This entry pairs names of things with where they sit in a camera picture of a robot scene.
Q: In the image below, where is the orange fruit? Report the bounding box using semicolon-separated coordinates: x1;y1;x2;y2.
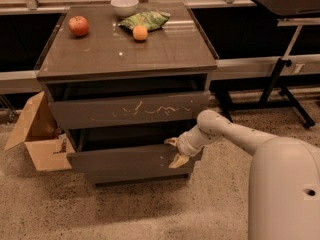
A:
132;25;148;41

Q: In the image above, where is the grey top drawer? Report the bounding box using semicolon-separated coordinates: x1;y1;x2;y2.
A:
49;91;210;129

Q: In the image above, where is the red apple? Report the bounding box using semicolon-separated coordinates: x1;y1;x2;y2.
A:
68;16;89;37

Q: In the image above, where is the grey drawer cabinet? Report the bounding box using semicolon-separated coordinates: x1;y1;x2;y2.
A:
35;1;221;188

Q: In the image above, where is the grey drawer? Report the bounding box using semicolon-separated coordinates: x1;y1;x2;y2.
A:
86;173;191;185
67;144;203;178
49;91;210;129

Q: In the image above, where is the open cardboard box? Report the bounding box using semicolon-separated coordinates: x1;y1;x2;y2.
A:
5;92;74;171

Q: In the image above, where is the grey bottom drawer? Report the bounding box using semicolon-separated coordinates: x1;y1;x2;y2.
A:
86;173;191;185

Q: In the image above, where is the black side table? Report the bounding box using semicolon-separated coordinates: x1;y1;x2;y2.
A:
215;0;320;128

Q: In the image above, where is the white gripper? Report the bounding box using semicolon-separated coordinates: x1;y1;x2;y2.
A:
164;132;201;169

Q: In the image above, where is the white bowl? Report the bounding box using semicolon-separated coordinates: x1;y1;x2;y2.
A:
111;0;139;17

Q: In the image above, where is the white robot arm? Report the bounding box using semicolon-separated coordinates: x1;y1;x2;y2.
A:
165;109;320;240

